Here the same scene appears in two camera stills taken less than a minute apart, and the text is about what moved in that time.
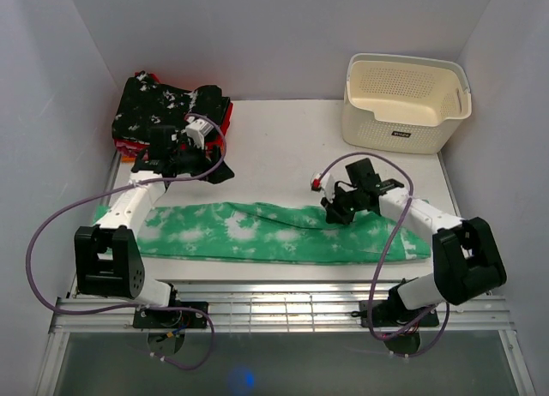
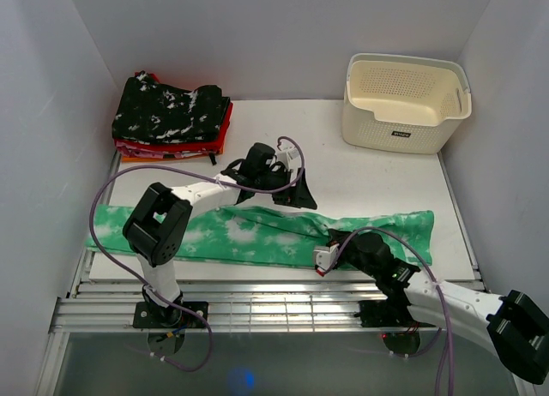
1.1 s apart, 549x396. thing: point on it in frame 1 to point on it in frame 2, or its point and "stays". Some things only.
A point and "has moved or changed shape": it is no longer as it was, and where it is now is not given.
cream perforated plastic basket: (403, 103) stays
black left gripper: (206, 165) to (297, 195)
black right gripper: (334, 213) to (338, 237)
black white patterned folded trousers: (142, 102) stays
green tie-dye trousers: (250, 231) has moved or changed shape
